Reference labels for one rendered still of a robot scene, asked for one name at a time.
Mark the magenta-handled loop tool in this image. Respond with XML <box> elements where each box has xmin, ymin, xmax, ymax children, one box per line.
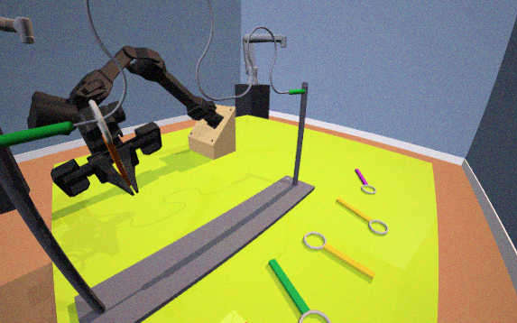
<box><xmin>355</xmin><ymin>168</ymin><xmax>376</xmax><ymax>194</ymax></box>

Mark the green handle with grey loop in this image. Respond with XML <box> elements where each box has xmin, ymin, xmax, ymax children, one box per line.
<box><xmin>269</xmin><ymin>258</ymin><xmax>331</xmax><ymax>323</ymax></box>

